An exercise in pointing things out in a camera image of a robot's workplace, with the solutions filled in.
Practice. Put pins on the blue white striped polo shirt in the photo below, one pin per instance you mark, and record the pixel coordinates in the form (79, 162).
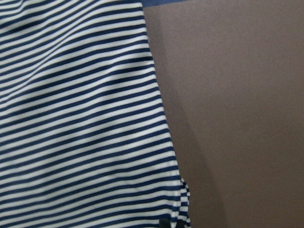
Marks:
(84, 141)

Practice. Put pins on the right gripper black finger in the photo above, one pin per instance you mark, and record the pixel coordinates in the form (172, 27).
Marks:
(164, 223)

